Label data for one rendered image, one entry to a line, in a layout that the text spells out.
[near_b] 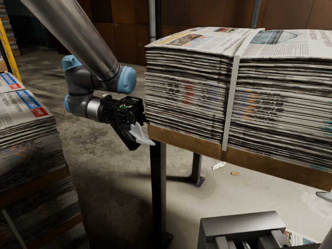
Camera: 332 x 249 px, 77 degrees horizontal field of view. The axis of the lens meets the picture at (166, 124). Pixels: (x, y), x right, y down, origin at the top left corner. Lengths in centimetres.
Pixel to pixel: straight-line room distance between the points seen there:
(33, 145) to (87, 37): 34
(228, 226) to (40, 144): 52
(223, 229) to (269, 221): 8
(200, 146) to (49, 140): 43
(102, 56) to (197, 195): 115
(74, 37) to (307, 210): 153
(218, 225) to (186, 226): 94
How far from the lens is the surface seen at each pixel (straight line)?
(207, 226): 38
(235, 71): 37
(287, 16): 370
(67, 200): 83
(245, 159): 45
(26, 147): 68
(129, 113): 57
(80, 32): 47
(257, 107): 39
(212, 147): 46
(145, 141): 53
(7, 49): 232
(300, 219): 155
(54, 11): 43
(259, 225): 41
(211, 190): 152
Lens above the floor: 108
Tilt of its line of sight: 29 degrees down
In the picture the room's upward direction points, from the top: straight up
